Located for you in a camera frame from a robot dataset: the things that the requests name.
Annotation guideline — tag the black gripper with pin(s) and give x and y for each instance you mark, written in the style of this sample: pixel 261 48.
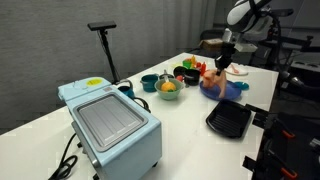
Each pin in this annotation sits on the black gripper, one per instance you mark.
pixel 227 51

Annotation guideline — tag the orange towel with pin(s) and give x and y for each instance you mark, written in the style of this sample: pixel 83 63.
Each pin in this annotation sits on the orange towel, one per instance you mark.
pixel 215 81

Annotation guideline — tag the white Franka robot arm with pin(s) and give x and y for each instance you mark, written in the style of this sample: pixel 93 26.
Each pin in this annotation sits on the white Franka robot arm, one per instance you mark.
pixel 246 15

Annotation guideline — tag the white plate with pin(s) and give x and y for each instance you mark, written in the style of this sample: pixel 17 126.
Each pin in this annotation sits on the white plate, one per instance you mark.
pixel 241 71

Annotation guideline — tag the blue plate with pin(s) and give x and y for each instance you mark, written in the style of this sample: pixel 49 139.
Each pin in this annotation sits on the blue plate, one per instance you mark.
pixel 233 91

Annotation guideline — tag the black pot lid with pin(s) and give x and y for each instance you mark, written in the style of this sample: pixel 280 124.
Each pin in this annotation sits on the black pot lid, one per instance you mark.
pixel 166 76

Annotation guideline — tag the green bowl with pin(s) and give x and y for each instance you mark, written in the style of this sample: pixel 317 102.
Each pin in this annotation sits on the green bowl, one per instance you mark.
pixel 168 95

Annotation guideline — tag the teal pot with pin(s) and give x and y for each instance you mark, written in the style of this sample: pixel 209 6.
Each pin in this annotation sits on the teal pot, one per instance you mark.
pixel 150 83

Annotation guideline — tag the pink spoon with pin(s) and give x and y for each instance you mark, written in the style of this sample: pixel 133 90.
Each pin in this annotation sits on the pink spoon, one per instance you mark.
pixel 234 68

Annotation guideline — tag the red ketchup bottle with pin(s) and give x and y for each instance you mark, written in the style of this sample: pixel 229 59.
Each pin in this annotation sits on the red ketchup bottle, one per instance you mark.
pixel 203 68

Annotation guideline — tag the cardboard box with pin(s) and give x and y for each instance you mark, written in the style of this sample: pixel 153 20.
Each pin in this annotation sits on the cardboard box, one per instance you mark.
pixel 211 45

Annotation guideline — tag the yellow mustard bottle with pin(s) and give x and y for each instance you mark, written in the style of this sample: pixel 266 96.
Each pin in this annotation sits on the yellow mustard bottle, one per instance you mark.
pixel 193 60

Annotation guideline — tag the teal round lid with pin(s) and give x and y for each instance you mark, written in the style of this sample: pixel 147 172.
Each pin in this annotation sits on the teal round lid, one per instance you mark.
pixel 243 85

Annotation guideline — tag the black office chair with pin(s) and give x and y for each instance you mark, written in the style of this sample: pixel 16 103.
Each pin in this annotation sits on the black office chair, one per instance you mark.
pixel 213 35

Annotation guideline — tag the green plastic cup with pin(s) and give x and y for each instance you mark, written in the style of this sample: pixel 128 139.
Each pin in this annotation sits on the green plastic cup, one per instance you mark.
pixel 186 64

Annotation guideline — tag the black frying pan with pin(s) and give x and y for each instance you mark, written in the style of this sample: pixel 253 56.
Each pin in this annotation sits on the black frying pan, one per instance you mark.
pixel 179 70

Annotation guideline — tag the orange red toy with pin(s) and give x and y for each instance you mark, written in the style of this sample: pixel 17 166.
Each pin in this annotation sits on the orange red toy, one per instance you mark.
pixel 179 78

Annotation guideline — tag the black ridged grill tray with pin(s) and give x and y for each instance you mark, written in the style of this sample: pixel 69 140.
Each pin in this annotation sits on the black ridged grill tray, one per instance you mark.
pixel 229 119

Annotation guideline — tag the orange toy fruit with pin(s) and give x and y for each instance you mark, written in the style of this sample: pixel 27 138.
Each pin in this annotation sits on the orange toy fruit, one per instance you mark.
pixel 168 86

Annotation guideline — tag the light blue toaster oven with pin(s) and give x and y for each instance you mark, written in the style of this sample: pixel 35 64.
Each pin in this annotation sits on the light blue toaster oven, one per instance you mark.
pixel 113 133

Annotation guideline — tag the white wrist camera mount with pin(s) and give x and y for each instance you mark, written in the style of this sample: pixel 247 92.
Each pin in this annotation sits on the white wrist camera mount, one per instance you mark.
pixel 246 46

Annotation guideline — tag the black camera stand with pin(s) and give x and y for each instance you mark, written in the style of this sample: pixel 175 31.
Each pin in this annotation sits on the black camera stand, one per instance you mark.
pixel 110 56

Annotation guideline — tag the black camera bar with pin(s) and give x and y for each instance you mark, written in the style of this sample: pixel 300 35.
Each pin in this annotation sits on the black camera bar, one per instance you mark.
pixel 101 25

